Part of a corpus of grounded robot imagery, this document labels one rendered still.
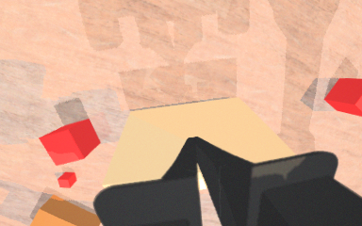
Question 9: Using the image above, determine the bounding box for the orange block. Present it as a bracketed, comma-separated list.
[30, 194, 101, 226]

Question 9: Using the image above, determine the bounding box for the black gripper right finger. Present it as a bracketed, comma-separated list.
[193, 137, 338, 226]

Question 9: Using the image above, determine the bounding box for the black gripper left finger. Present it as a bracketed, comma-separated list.
[93, 137, 203, 226]

